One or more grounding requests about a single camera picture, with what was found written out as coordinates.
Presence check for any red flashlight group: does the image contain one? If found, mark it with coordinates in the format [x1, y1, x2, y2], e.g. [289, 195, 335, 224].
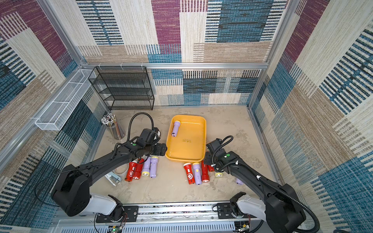
[133, 158, 145, 180]
[201, 161, 209, 183]

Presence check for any yellow plastic storage tray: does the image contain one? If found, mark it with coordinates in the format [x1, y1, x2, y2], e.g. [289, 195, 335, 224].
[166, 115, 207, 163]

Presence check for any dark red flashlight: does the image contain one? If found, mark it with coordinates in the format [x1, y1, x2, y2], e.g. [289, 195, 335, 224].
[206, 151, 214, 172]

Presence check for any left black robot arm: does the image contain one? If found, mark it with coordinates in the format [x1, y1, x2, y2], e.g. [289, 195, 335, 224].
[51, 141, 167, 216]

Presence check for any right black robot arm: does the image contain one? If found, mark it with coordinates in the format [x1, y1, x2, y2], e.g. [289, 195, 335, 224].
[204, 136, 309, 233]

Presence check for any purple flashlight yellow head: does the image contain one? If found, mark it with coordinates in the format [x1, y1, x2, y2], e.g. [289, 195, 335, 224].
[150, 156, 159, 178]

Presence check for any purple flashlight right group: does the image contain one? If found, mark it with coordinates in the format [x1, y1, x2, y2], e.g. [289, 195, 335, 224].
[192, 163, 202, 185]

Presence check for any purple flashlight yellow rim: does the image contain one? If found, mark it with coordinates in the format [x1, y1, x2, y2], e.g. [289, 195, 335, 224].
[141, 157, 151, 177]

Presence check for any red flashlight white logo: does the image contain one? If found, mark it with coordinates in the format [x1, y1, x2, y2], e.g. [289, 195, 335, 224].
[183, 163, 195, 184]

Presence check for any red flashlight white head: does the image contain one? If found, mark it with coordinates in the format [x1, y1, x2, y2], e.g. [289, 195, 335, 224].
[125, 161, 138, 182]

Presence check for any clear tape roll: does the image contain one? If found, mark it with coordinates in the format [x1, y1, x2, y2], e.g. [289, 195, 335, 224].
[114, 165, 128, 176]

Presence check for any black mesh shelf rack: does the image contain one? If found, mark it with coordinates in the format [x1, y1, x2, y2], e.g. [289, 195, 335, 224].
[88, 66, 154, 110]

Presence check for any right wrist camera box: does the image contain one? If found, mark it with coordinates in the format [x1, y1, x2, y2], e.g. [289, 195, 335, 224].
[207, 138, 222, 151]

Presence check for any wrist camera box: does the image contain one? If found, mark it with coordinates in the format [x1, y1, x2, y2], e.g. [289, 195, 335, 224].
[207, 138, 222, 151]
[136, 128, 160, 147]

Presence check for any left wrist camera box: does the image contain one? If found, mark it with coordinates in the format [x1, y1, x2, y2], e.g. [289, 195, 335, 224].
[136, 128, 160, 147]

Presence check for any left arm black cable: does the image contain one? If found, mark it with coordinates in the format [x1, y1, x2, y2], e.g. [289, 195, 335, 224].
[127, 112, 155, 142]

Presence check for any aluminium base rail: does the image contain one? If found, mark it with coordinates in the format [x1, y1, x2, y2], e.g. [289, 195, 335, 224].
[48, 201, 272, 233]

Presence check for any white wire wall basket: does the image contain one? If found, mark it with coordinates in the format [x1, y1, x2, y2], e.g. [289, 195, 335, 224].
[35, 69, 92, 131]

